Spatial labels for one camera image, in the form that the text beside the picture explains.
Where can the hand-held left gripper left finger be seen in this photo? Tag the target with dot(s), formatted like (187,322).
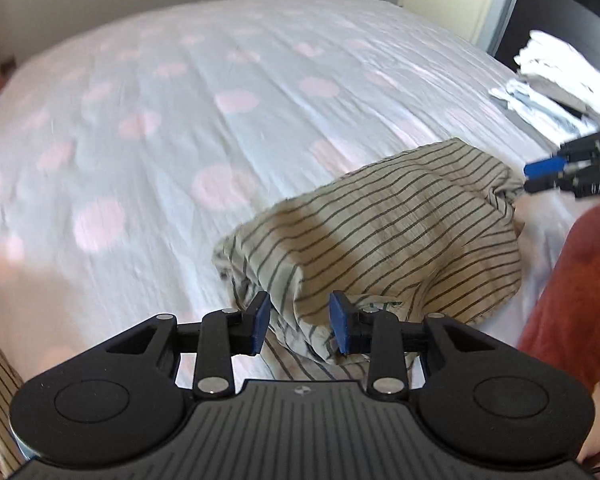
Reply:
(261,322)

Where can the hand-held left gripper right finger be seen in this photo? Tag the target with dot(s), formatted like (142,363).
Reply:
(340,325)

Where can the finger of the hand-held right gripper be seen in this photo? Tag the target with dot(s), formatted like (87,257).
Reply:
(550,184)
(545,166)

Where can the beige striped shirt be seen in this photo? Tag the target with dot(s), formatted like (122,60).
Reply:
(380,220)

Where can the pile of white clothes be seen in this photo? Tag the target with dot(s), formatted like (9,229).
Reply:
(555,85)

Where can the person's red top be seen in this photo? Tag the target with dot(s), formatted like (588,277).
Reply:
(580,285)

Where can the black furniture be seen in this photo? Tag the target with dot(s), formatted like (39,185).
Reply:
(565,0)

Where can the cream door panel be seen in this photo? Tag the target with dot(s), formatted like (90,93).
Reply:
(445,0)

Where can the polka dot bed sheet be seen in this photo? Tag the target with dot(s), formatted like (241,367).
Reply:
(155,135)

